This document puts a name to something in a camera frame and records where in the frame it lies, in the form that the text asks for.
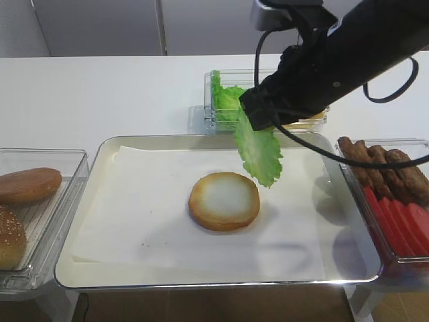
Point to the green lettuce leaf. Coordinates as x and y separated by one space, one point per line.
259 150

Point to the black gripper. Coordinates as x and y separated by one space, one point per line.
300 88

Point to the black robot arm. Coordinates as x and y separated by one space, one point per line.
336 56

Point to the sesame seed top bun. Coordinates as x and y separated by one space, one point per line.
13 240

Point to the toasted bottom bun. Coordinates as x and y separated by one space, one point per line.
224 201

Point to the clear bun container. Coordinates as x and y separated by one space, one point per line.
46 222

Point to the yellow cheese slices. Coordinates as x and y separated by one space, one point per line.
313 124

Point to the silver metal tray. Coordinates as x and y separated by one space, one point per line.
339 231

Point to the clear patty and tomato container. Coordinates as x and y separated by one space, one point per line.
392 269

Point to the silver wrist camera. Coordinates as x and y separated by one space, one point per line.
270 14

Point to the brown bun half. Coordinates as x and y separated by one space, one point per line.
29 186

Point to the clear lettuce and cheese container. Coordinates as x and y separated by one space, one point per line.
200 119

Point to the red tomato slice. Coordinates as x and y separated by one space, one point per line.
416 217
374 204
399 207
395 236

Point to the white parchment paper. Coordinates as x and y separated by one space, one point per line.
140 216

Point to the green lettuce pile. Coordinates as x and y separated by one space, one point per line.
225 103

